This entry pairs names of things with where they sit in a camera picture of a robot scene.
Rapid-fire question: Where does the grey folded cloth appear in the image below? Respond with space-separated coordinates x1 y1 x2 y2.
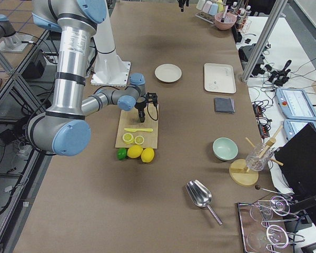
214 97 235 114

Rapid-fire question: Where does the pink bowl with ice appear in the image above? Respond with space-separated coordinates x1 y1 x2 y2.
214 12 236 31

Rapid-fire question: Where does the green lime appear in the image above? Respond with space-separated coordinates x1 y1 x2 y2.
117 148 127 161

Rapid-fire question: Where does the metal scoop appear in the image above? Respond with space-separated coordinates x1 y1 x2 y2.
186 179 223 226

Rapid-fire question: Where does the black metal tray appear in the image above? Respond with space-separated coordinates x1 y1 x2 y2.
236 201 316 253

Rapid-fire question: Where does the yellow plastic knife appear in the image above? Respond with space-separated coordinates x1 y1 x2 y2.
124 128 153 132

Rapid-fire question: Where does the pink cup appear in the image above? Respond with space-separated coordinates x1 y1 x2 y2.
202 1 213 14

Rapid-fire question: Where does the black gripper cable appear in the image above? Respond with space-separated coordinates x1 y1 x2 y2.
145 101 160 121

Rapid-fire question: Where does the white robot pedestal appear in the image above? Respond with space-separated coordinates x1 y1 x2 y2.
91 13 131 87

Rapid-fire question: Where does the yellow lemon near board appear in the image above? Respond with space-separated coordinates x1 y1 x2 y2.
127 144 143 159

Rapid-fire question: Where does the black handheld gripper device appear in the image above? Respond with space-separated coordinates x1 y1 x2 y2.
265 60 292 87

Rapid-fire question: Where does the beige rectangular tray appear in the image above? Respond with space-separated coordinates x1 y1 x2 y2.
204 63 236 94

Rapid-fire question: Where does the white cup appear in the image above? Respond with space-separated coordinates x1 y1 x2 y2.
196 0 206 11

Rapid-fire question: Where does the white cup rack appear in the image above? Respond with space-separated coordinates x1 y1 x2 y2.
195 11 214 23

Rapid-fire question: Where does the blue teach pendant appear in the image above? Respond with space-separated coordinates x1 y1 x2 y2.
283 119 316 141
275 87 316 121

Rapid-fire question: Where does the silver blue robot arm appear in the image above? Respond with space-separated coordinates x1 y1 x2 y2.
26 1 146 156

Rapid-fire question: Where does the light blue cup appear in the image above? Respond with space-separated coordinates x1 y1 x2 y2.
208 3 219 16

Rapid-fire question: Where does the wooden cup stand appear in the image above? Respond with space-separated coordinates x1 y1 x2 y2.
229 125 283 187

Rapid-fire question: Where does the black monitor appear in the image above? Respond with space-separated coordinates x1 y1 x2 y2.
275 123 316 197

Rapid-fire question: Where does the aluminium frame post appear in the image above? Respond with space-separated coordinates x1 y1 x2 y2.
241 0 288 83

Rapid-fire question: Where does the round beige plate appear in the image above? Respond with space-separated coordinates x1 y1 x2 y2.
154 64 182 83

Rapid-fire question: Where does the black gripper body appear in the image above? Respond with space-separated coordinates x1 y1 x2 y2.
135 96 147 119

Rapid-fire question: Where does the crystal glass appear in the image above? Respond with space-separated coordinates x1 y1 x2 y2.
246 143 274 171

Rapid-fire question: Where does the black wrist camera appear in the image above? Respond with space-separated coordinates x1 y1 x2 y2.
146 92 158 107

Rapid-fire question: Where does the metal muddler stick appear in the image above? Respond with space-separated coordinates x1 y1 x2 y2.
221 5 229 23

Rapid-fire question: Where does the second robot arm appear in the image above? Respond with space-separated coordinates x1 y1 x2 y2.
0 14 27 53

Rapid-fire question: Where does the yellow cup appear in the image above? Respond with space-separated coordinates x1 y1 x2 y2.
217 0 224 13

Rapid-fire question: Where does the lemon slice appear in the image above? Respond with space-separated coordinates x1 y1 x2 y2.
134 135 145 145
122 132 134 144

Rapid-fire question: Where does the mint green bowl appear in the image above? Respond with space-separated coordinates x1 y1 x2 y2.
212 137 238 161

